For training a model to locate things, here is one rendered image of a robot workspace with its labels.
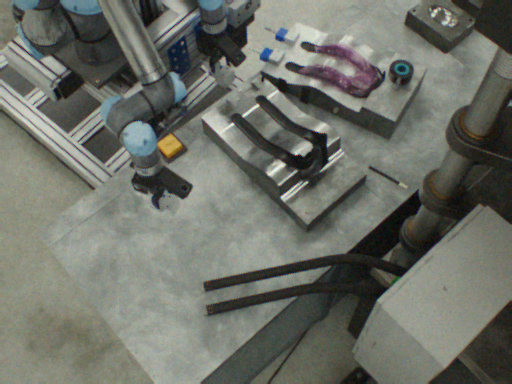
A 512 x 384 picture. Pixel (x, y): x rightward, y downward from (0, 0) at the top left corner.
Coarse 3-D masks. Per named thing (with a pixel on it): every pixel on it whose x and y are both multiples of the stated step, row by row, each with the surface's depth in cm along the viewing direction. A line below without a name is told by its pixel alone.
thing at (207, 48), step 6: (198, 24) 183; (204, 36) 186; (210, 36) 180; (216, 36) 180; (198, 42) 187; (204, 42) 186; (210, 42) 186; (198, 48) 190; (204, 48) 189; (210, 48) 185; (216, 48) 185; (204, 54) 191; (210, 54) 188; (216, 54) 186
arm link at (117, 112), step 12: (120, 96) 155; (132, 96) 154; (108, 108) 152; (120, 108) 151; (132, 108) 152; (144, 108) 153; (108, 120) 152; (120, 120) 150; (132, 120) 150; (144, 120) 155; (120, 132) 149
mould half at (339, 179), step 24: (240, 96) 201; (216, 120) 197; (264, 120) 197; (312, 120) 193; (240, 144) 193; (288, 144) 188; (336, 144) 189; (240, 168) 198; (264, 168) 184; (288, 168) 183; (336, 168) 191; (360, 168) 190; (288, 192) 186; (312, 192) 187; (336, 192) 187; (312, 216) 183
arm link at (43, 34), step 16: (16, 0) 135; (32, 0) 132; (48, 0) 136; (32, 16) 150; (48, 16) 151; (32, 32) 165; (48, 32) 162; (64, 32) 169; (32, 48) 169; (48, 48) 171
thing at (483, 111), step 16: (496, 64) 99; (496, 80) 101; (480, 96) 107; (496, 96) 104; (480, 112) 109; (496, 112) 108; (480, 128) 112; (448, 160) 126; (464, 160) 122; (448, 176) 130; (464, 176) 129; (448, 192) 135; (416, 224) 154; (432, 224) 149; (400, 256) 174; (416, 256) 168
